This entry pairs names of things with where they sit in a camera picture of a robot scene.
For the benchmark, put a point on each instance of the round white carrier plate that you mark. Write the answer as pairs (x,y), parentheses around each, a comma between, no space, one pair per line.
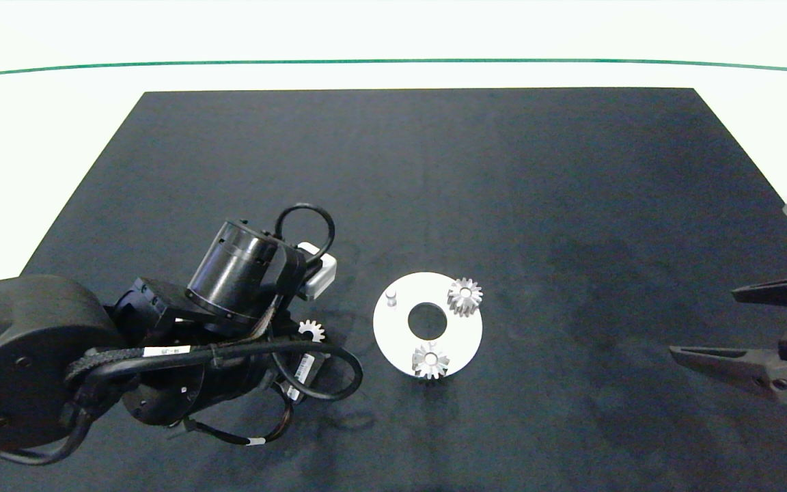
(390,331)

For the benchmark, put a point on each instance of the dark table mat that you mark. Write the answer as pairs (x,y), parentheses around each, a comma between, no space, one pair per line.
(503,171)

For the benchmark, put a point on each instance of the small steel planetary gear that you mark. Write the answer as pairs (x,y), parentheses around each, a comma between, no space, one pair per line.
(317,327)
(438,367)
(473,302)

